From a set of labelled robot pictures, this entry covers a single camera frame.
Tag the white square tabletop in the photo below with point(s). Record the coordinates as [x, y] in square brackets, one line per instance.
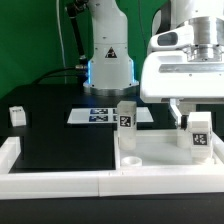
[159, 148]

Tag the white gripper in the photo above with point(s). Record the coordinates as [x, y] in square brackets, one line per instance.
[184, 63]

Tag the white U-shaped fence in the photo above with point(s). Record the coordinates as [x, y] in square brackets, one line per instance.
[137, 180]

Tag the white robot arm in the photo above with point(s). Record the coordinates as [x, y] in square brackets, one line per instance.
[110, 71]

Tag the white AprilTag sheet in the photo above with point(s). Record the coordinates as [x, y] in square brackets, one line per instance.
[104, 115]

